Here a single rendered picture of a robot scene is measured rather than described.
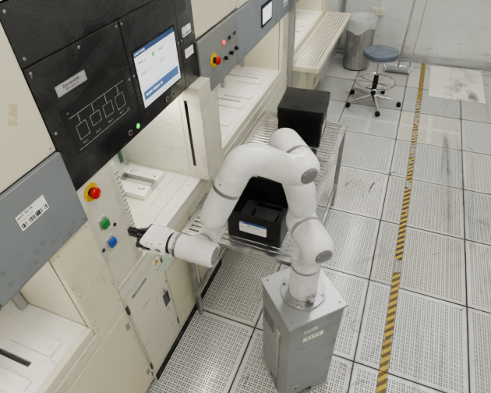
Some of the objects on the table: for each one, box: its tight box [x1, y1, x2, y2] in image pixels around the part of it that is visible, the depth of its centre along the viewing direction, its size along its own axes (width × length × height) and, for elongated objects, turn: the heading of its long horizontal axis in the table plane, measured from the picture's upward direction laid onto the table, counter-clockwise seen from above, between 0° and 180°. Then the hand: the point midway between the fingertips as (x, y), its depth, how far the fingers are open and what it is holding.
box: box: [277, 87, 330, 147], centre depth 252 cm, size 29×29×25 cm
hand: (133, 231), depth 136 cm, fingers closed
